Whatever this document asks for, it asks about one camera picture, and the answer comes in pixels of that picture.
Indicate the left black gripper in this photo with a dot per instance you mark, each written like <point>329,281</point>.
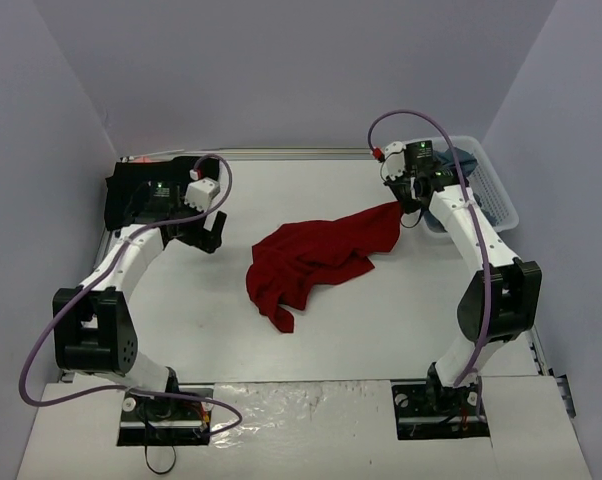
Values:
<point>201,233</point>

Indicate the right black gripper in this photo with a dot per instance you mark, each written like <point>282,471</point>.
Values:
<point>410,201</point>

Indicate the red t-shirt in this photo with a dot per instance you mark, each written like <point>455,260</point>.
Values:
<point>290,262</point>

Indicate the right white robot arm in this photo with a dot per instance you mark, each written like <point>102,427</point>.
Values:
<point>500,301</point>

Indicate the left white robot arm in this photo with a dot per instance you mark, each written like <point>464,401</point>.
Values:
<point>93,330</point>

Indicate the blue-grey t-shirt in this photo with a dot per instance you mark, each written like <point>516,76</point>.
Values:
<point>469,163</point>

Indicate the black folded t-shirt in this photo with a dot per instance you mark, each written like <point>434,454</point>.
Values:
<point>127,177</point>

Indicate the white plastic basket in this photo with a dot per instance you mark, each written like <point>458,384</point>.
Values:
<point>485,184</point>

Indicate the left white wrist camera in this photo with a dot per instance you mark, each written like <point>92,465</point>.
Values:
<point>200,194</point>

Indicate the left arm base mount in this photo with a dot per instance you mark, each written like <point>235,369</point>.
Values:
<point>161,422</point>

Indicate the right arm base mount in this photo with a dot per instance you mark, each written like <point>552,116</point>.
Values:
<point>455,414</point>

